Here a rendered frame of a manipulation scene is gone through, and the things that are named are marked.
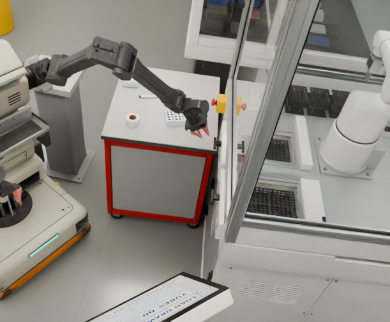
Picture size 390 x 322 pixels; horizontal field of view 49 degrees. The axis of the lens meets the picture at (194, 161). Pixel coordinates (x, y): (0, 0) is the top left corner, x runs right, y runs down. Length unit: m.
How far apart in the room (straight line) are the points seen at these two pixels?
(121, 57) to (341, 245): 1.00
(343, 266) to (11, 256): 1.57
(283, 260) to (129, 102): 1.19
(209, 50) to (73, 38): 1.98
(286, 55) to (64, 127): 1.87
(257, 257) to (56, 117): 1.52
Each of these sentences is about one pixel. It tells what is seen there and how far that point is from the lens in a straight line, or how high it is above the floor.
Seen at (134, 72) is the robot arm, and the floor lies 1.41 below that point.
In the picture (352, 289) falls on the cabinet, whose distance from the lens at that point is 1.97.
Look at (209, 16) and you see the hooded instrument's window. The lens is 2.53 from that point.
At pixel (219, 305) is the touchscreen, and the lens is 1.21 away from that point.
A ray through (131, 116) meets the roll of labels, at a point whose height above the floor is 0.79.
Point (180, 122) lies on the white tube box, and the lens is 2.23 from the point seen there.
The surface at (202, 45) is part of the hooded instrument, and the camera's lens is 2.61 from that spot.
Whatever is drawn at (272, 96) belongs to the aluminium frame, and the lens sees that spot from 1.10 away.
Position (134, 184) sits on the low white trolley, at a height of 0.39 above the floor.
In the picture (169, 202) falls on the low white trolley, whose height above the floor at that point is 0.27.
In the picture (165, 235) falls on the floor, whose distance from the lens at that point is 2.71.
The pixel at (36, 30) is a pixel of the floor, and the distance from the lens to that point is 4.45.
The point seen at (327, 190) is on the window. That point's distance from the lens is 1.41.
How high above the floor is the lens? 2.27
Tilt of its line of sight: 47 degrees down
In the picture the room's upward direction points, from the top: 10 degrees clockwise
